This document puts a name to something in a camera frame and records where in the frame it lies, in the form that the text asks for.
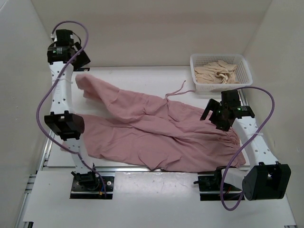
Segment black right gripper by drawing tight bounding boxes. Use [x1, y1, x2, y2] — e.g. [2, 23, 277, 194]
[200, 99, 230, 132]

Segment pink trousers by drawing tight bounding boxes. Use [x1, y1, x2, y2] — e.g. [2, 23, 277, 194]
[76, 74, 246, 172]

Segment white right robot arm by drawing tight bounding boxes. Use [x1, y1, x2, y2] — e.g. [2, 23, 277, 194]
[200, 89, 291, 201]

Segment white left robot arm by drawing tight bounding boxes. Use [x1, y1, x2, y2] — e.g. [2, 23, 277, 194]
[44, 29, 100, 190]

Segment beige trousers in basket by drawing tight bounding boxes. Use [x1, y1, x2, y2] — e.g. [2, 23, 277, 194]
[194, 60, 239, 84]

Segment white plastic basket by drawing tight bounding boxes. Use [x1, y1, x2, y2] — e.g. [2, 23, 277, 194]
[190, 54, 253, 92]

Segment black corner bracket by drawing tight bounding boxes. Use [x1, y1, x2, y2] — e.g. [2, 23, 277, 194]
[78, 67, 90, 72]

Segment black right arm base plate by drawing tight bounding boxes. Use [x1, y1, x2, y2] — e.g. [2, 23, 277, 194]
[193, 171, 241, 201]

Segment aluminium left rail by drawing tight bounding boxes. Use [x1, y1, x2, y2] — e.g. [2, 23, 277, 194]
[36, 139, 53, 173]

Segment aluminium rail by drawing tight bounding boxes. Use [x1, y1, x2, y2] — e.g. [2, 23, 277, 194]
[38, 165, 224, 176]
[36, 139, 53, 173]

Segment aluminium front rail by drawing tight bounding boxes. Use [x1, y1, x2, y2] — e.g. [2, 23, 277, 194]
[38, 165, 224, 176]

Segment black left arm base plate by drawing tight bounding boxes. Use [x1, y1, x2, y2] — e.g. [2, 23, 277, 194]
[70, 172, 114, 200]

